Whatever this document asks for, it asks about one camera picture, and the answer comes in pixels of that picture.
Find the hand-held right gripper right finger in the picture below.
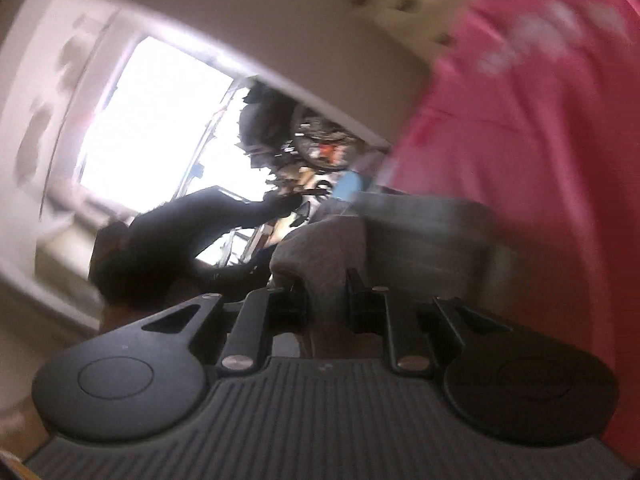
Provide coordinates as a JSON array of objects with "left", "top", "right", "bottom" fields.
[{"left": 346, "top": 267, "right": 516, "bottom": 376}]

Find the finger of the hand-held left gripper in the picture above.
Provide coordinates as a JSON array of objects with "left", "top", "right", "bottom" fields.
[
  {"left": 192, "top": 257, "right": 273, "bottom": 288},
  {"left": 250, "top": 191, "right": 307, "bottom": 222}
]

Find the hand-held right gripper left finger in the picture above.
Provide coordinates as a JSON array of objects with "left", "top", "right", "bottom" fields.
[{"left": 142, "top": 280, "right": 309, "bottom": 376}]

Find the light blue plastic stool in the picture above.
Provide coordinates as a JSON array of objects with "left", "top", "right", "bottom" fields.
[{"left": 332, "top": 170, "right": 365, "bottom": 202}]

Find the wheelchair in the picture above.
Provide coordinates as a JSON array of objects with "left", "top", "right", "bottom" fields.
[{"left": 235, "top": 77, "right": 373, "bottom": 178}]

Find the large bright window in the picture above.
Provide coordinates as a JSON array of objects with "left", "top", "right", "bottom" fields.
[{"left": 77, "top": 35, "right": 240, "bottom": 211}]

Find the pink floral blanket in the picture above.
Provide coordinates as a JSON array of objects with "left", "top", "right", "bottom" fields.
[{"left": 375, "top": 0, "right": 640, "bottom": 461}]

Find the cream nightstand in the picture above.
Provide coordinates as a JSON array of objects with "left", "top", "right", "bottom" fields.
[{"left": 350, "top": 0, "right": 473, "bottom": 58}]

